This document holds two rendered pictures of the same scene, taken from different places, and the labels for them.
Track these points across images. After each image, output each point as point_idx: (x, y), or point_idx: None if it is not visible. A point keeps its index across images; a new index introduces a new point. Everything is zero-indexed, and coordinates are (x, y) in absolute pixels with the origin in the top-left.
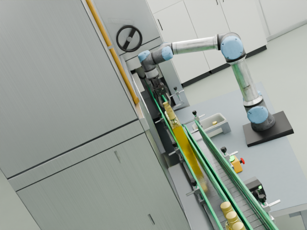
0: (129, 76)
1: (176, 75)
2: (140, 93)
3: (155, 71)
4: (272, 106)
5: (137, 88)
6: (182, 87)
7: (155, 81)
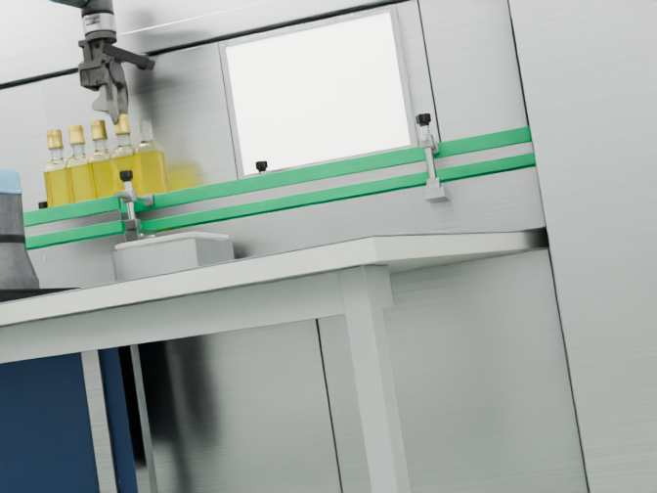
0: (177, 26)
1: (521, 73)
2: (403, 99)
3: (83, 26)
4: (66, 291)
5: (339, 74)
6: (532, 137)
7: (82, 49)
